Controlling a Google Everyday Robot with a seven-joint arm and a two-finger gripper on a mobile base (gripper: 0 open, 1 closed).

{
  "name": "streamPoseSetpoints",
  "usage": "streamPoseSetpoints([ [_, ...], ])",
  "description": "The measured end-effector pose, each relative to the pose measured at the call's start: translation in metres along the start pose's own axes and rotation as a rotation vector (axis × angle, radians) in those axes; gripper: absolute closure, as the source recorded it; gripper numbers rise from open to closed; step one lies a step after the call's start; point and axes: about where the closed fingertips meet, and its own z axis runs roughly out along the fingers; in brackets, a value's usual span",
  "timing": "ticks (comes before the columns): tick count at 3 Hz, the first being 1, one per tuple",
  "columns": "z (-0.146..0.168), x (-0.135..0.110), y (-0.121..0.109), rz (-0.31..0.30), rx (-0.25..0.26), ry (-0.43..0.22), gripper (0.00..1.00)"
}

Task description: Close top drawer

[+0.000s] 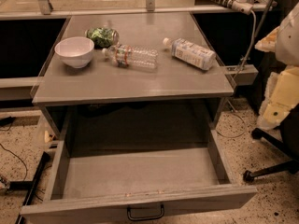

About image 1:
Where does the clear plastic water bottle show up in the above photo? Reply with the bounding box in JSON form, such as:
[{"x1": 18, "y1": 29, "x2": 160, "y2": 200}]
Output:
[{"x1": 102, "y1": 44, "x2": 158, "y2": 71}]

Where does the green chip bag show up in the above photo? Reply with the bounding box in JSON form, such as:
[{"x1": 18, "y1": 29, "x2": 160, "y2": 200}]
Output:
[{"x1": 85, "y1": 27, "x2": 119, "y2": 49}]

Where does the black floor cable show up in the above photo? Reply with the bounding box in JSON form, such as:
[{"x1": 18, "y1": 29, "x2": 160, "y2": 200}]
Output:
[{"x1": 0, "y1": 142, "x2": 29, "y2": 182}]

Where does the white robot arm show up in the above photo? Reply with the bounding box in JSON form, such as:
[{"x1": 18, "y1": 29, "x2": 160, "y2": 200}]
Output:
[{"x1": 255, "y1": 3, "x2": 299, "y2": 130}]

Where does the black office chair base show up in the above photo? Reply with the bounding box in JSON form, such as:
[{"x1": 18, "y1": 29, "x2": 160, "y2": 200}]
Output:
[{"x1": 242, "y1": 103, "x2": 299, "y2": 183}]

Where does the white ceramic bowl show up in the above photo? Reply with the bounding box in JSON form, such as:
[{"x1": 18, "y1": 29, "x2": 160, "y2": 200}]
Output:
[{"x1": 54, "y1": 36, "x2": 94, "y2": 68}]

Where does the white cable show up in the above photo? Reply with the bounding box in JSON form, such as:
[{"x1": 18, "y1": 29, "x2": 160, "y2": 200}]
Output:
[{"x1": 232, "y1": 9, "x2": 257, "y2": 79}]

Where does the grey side rail bracket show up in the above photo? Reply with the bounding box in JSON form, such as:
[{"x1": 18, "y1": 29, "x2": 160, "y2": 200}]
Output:
[{"x1": 223, "y1": 64, "x2": 258, "y2": 86}]

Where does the grey top drawer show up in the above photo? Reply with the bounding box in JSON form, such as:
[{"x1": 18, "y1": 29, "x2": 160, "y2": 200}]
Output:
[{"x1": 20, "y1": 110, "x2": 259, "y2": 224}]

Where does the black floor stand bar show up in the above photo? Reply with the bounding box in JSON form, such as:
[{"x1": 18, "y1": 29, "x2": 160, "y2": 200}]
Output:
[{"x1": 0, "y1": 152, "x2": 50, "y2": 224}]

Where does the white labelled plastic bottle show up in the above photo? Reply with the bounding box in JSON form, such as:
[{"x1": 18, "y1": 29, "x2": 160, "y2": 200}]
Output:
[{"x1": 163, "y1": 37, "x2": 216, "y2": 71}]

